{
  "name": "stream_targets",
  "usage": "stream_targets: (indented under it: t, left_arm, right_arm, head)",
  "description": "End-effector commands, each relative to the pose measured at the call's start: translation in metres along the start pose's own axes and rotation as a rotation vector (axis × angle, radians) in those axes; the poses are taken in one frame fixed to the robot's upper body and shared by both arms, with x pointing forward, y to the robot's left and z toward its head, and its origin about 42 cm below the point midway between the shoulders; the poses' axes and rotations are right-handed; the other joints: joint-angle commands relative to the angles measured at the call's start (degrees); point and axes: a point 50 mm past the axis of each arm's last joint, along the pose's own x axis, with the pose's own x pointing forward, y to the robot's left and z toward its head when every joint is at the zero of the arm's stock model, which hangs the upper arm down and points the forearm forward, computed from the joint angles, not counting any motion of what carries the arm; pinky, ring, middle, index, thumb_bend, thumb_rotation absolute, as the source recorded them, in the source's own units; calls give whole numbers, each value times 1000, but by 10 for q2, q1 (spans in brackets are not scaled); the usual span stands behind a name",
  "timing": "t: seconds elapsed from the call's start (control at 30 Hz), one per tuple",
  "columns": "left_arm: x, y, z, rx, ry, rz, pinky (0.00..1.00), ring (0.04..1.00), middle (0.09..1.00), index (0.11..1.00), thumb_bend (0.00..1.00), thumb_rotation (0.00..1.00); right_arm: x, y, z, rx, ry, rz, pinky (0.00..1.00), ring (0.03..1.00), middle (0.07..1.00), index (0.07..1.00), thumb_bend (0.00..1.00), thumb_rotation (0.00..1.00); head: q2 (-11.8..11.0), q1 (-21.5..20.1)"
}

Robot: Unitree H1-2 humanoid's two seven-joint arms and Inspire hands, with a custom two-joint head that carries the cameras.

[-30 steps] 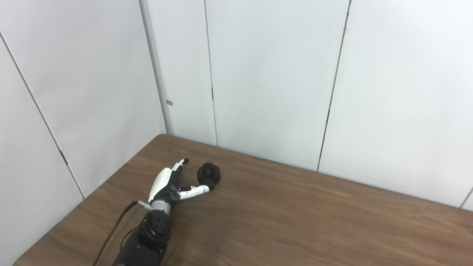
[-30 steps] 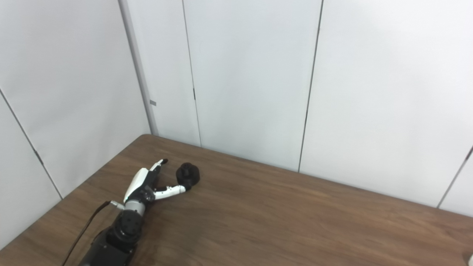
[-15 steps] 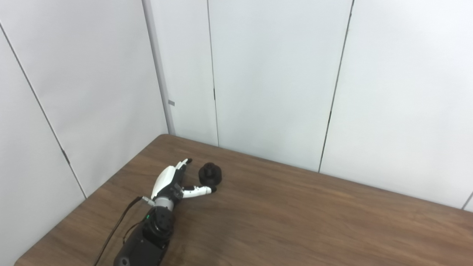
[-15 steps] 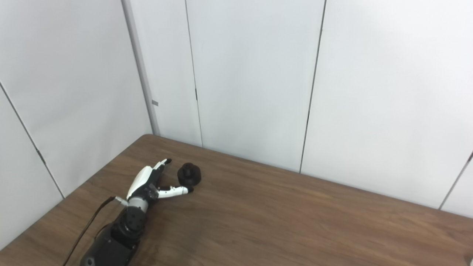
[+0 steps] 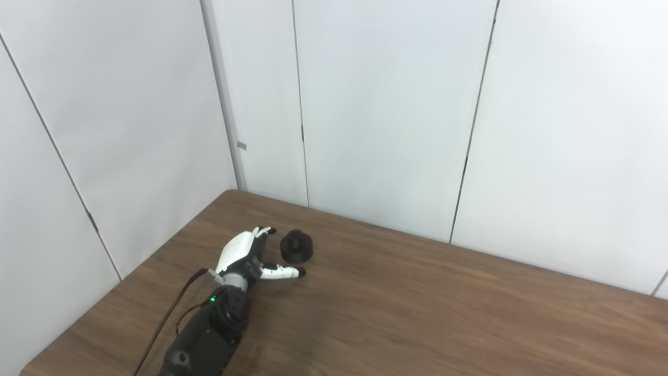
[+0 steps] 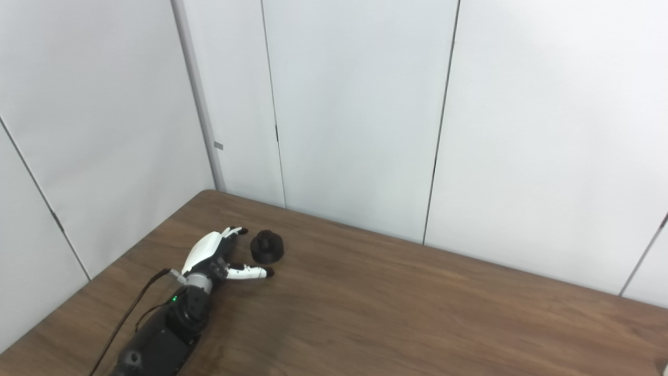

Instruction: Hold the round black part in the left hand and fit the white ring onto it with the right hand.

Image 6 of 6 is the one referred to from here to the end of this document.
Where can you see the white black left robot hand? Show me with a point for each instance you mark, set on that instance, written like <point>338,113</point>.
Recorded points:
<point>206,250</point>

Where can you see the round black part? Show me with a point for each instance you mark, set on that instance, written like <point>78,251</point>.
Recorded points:
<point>267,248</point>

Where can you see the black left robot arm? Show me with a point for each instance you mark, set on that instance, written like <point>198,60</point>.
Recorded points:
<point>156,339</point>

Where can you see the grey wall corner post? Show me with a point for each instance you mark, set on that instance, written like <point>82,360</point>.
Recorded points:
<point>201,94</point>

